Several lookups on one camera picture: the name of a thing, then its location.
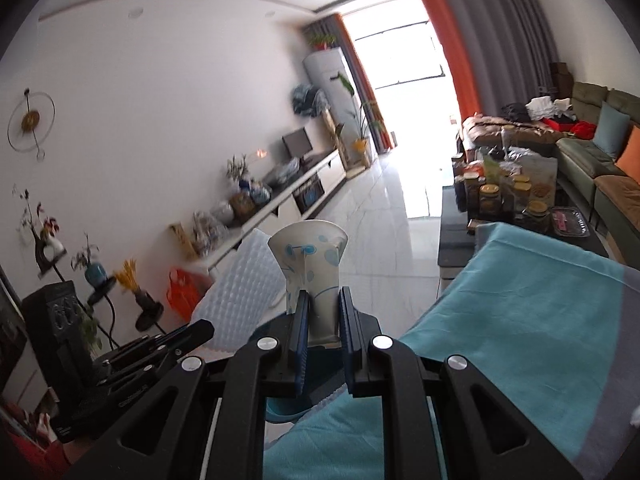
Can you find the paper cup blue dots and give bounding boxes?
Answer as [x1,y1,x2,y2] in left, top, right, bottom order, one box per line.
[268,220,348,346]

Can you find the teal trash bin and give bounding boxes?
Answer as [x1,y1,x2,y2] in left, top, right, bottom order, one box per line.
[263,378,350,425]

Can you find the black plant stand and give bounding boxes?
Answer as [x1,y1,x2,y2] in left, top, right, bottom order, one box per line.
[38,255,167,350]

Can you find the orange plastic bag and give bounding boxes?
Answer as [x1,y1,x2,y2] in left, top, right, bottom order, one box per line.
[166,268,214,322]

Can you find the teal grey patterned tablecloth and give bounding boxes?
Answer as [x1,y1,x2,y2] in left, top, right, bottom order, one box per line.
[261,221,640,480]

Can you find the white tv cabinet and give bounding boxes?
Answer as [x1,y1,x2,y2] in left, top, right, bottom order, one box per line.
[189,150,346,273]

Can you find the cluttered coffee table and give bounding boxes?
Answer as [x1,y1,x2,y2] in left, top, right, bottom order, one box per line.
[437,177,608,281]

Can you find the green sectional sofa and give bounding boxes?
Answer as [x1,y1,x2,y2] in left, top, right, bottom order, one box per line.
[555,82,639,268]

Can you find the small black monitor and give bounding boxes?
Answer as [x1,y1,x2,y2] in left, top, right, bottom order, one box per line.
[282,128,314,159]

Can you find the tall potted plant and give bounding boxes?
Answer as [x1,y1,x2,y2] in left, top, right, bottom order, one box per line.
[334,72,383,168]

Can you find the orange cushion middle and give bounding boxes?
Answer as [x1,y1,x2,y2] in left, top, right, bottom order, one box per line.
[615,125,640,183]

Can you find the covered standing fan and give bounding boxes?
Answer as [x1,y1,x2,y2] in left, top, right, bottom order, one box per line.
[292,84,330,118]

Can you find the teal cushion far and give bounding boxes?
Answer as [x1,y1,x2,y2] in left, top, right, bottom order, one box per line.
[593,102,630,159]

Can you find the white standing air conditioner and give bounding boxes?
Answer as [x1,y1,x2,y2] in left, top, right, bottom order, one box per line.
[303,48,361,164]

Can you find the grey curtain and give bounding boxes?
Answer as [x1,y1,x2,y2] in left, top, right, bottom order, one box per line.
[445,0,559,116]

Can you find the left striped curtain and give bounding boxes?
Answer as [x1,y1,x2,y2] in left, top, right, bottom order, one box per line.
[303,13,395,154]

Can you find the orange curtain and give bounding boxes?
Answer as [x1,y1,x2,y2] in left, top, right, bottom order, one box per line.
[421,0,482,119]

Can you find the round wall clock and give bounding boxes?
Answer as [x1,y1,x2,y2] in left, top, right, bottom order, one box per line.
[6,88,56,162]

